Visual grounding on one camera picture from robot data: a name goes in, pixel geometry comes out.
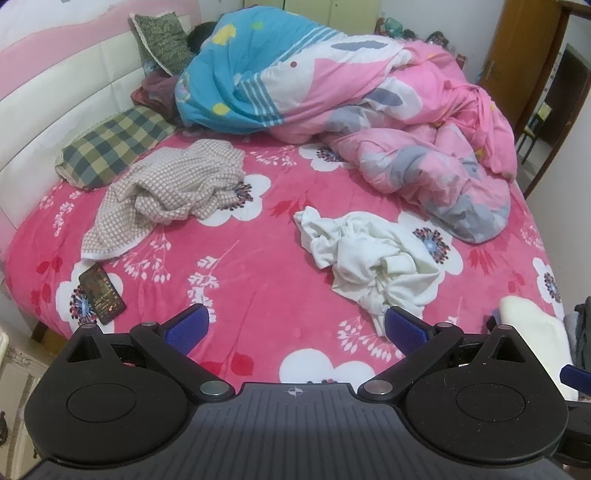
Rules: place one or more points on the wooden door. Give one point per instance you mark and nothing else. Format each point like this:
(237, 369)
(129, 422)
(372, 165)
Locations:
(512, 46)

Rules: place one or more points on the pink floral blanket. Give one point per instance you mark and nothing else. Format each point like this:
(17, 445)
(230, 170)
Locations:
(258, 277)

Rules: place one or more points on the black smartphone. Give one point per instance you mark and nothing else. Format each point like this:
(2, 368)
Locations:
(101, 293)

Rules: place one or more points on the cream carved nightstand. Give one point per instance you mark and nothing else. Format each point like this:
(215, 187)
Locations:
(18, 392)

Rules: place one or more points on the pink white padded headboard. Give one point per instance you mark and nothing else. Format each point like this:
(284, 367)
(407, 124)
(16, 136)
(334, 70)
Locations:
(60, 92)

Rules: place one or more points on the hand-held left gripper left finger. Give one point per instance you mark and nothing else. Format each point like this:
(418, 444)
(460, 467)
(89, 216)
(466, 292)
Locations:
(189, 325)

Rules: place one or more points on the cream folded garment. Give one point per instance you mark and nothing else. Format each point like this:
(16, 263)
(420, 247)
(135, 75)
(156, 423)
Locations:
(531, 332)

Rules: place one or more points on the pink and blue quilt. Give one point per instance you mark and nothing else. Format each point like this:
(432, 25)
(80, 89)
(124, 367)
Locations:
(323, 92)

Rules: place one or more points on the beige checked garment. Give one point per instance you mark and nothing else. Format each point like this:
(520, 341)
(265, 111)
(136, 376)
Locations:
(175, 184)

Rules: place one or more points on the dark red cloth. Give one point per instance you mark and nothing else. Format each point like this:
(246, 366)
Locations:
(154, 90)

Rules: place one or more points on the plaid pillow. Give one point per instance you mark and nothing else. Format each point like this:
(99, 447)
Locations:
(111, 143)

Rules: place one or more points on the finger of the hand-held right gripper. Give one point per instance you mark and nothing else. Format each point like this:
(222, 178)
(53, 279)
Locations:
(579, 413)
(572, 377)

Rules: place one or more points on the white hoodie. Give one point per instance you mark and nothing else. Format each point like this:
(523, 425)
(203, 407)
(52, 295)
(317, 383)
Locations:
(369, 258)

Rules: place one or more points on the green patterned pillow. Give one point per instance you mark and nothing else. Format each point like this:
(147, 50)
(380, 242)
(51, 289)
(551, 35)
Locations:
(161, 41)

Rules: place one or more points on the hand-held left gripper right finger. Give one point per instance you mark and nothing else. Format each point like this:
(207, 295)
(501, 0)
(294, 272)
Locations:
(406, 330)

